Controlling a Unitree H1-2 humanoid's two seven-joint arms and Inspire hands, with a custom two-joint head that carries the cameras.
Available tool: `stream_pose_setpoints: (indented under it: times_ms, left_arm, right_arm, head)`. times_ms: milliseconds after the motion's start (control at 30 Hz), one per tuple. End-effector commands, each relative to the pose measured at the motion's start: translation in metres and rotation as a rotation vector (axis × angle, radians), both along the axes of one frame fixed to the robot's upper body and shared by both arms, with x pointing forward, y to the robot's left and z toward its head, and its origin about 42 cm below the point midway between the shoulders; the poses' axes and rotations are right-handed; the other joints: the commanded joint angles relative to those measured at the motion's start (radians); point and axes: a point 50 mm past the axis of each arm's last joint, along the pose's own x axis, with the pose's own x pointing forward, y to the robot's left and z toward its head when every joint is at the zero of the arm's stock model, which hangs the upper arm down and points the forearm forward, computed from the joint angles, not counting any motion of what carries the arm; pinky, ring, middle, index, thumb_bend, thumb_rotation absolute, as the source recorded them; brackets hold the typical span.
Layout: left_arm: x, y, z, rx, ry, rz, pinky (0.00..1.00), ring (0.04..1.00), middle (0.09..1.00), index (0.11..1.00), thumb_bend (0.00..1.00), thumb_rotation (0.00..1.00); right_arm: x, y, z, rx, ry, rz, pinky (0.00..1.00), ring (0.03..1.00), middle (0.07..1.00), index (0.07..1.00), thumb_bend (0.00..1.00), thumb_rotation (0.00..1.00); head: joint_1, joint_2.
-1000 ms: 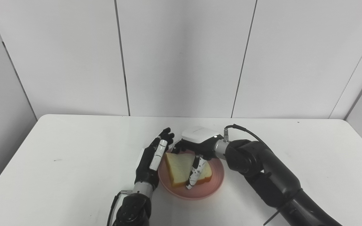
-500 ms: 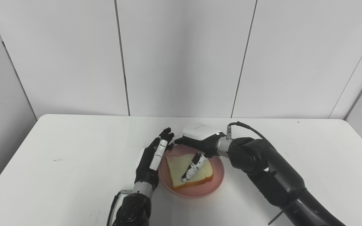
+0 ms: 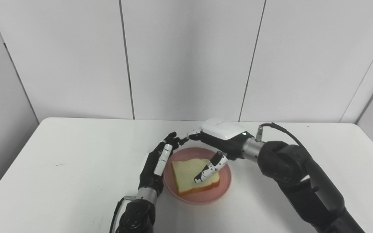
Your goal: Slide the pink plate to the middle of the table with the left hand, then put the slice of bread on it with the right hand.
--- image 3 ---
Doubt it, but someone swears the pink round plate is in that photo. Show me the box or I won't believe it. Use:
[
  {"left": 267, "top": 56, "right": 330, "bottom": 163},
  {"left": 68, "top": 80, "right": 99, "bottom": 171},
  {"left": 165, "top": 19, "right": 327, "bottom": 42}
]
[{"left": 163, "top": 147, "right": 232, "bottom": 205}]

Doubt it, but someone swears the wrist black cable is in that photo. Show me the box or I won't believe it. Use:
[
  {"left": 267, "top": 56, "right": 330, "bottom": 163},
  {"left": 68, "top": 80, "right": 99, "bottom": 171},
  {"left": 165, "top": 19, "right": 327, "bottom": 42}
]
[
  {"left": 255, "top": 122, "right": 304, "bottom": 152},
  {"left": 109, "top": 195, "right": 137, "bottom": 233}
]

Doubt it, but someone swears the slice of white bread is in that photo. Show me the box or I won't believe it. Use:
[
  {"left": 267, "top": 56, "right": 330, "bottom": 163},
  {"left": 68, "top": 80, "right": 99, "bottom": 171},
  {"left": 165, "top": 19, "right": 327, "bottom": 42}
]
[{"left": 171, "top": 158, "right": 221, "bottom": 196}]

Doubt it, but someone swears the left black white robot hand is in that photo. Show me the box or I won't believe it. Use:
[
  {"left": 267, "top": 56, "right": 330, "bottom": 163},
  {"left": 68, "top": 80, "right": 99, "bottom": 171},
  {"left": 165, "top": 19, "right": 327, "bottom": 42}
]
[{"left": 138, "top": 132, "right": 187, "bottom": 198}]

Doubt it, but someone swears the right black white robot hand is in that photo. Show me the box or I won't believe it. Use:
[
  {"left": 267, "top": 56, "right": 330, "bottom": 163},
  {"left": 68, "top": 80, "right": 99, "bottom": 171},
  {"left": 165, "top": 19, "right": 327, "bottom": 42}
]
[{"left": 186, "top": 118, "right": 255, "bottom": 184}]

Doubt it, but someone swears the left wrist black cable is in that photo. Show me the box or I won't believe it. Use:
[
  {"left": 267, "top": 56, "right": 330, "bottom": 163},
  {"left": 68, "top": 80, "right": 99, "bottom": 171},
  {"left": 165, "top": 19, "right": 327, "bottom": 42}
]
[{"left": 109, "top": 195, "right": 137, "bottom": 233}]

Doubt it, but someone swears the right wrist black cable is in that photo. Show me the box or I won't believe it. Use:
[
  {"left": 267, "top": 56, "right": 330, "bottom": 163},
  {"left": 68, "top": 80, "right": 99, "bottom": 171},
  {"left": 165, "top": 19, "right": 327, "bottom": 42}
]
[{"left": 255, "top": 122, "right": 304, "bottom": 152}]

